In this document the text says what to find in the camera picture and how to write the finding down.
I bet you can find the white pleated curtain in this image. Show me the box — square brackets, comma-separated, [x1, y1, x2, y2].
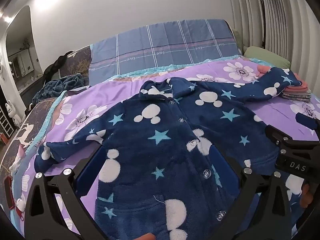
[226, 0, 320, 65]

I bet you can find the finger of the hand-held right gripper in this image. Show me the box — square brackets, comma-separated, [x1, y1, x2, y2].
[264, 124, 293, 149]
[295, 114, 320, 131]

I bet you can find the grey folded garment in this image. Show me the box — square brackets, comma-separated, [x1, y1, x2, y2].
[281, 90, 312, 103]

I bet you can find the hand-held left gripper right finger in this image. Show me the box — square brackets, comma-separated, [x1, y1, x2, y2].
[209, 146, 293, 240]

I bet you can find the white cat figurine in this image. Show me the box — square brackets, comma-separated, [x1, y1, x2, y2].
[5, 100, 20, 128]

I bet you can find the dark floral bedspread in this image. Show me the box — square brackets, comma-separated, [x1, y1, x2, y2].
[0, 45, 93, 180]

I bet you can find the pink folded garment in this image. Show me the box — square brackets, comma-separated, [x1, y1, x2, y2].
[285, 72, 311, 93]

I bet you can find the black garment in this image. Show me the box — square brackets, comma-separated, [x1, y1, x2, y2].
[42, 51, 76, 81]

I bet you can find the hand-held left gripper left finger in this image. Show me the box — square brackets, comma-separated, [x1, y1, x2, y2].
[24, 145, 108, 240]

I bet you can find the purple floral bed sheet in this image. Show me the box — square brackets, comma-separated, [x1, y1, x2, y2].
[5, 56, 320, 240]

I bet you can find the pink cloth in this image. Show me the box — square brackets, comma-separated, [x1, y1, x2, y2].
[257, 65, 276, 77]

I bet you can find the dark teal crumpled cloth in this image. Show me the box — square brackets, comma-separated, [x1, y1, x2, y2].
[32, 74, 88, 103]

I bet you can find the blue plaid quilt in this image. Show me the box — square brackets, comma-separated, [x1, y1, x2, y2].
[88, 19, 243, 87]

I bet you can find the arched wall mirror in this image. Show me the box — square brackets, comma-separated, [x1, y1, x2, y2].
[4, 5, 43, 87]

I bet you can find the person's right hand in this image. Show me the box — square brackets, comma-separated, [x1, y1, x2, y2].
[299, 182, 313, 208]

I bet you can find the green pillow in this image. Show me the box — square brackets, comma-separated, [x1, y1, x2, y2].
[244, 46, 291, 69]

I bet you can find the navy fleece star print jacket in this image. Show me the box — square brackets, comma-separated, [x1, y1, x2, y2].
[34, 67, 302, 240]

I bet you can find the red flat object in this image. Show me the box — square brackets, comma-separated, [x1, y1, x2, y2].
[3, 176, 16, 210]

